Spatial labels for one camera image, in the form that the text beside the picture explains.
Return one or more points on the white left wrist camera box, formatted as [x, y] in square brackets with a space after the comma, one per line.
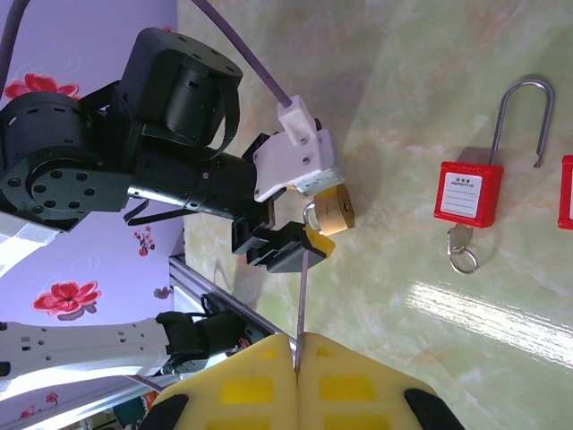
[295, 161]

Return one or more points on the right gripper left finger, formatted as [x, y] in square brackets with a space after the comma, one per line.
[242, 389]

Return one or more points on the red ribbed padlock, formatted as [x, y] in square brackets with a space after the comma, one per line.
[566, 192]

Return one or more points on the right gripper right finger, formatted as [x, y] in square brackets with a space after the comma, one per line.
[358, 389]

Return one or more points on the long aluminium base rail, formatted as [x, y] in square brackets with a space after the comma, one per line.
[192, 282]

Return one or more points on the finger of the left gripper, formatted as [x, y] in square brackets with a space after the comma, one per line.
[259, 148]
[282, 251]

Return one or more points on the brass padlock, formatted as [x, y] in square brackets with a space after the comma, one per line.
[333, 212]

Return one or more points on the red padlock with white label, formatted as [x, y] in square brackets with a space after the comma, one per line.
[465, 215]

